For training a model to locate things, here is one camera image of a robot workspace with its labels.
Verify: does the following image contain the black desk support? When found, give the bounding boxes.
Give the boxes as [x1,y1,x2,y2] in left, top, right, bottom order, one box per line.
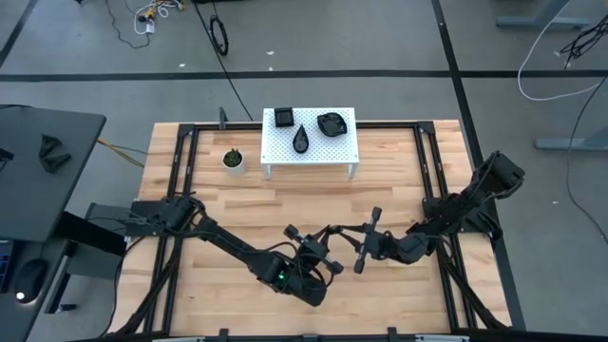
[45,211,127,314]

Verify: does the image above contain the black aluminium table frame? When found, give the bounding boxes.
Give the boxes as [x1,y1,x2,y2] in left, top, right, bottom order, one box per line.
[108,122,526,342]

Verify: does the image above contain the white floor cable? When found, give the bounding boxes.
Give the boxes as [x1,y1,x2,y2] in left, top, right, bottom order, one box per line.
[516,0,604,102]

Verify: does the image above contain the black cable bundle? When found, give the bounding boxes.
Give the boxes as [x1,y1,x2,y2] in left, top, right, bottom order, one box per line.
[559,13,608,61]

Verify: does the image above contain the black teardrop mini plate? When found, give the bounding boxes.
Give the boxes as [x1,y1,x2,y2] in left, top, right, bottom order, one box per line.
[292,123,310,154]

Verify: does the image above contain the grey control box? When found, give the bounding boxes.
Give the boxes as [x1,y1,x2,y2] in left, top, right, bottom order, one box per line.
[86,202,140,225]

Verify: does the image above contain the dark keyboard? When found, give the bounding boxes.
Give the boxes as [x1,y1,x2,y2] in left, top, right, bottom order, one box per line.
[0,239,14,294]

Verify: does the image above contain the black computer mouse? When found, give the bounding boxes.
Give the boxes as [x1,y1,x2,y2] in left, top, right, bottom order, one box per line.
[12,257,48,305]

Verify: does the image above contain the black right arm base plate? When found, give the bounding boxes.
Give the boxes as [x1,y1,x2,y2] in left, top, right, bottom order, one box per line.
[422,197,500,238]

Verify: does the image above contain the white power adapter cables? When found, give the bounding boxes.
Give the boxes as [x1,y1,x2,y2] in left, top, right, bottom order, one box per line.
[134,0,184,35]

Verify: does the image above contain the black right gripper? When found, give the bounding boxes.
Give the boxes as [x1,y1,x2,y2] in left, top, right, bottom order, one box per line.
[331,207,400,276]

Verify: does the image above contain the black square mini plate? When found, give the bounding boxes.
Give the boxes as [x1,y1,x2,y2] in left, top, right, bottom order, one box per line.
[274,106,295,128]

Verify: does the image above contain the dark grey desk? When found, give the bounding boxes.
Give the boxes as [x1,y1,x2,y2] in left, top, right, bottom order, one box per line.
[0,104,107,243]

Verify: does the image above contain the white perforated metal riser shelf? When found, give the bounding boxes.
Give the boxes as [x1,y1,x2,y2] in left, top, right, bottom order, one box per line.
[259,106,360,180]

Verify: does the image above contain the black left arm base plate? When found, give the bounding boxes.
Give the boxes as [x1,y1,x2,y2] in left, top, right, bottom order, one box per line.
[125,199,191,238]

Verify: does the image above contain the black leaf mini plate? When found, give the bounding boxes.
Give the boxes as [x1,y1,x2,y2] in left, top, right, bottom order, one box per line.
[316,111,349,139]

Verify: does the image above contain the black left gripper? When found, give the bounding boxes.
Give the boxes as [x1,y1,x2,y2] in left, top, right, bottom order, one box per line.
[283,225,344,286]

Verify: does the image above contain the yellow cable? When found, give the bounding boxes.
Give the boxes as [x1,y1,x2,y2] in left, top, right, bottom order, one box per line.
[97,138,146,168]

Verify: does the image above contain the grey table base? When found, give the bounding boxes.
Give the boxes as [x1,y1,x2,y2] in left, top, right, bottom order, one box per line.
[535,125,608,152]
[495,0,593,29]

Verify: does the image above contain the black floor cable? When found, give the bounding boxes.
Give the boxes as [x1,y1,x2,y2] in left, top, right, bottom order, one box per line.
[191,0,255,122]

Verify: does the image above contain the black cable coil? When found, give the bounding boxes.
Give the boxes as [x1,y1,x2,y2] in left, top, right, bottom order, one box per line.
[209,14,231,57]

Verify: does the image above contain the long thin black cable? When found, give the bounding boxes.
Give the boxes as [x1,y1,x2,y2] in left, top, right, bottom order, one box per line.
[563,75,608,238]

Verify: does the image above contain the small plant in white pot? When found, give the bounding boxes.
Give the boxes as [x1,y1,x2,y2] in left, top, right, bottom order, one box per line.
[221,147,246,177]

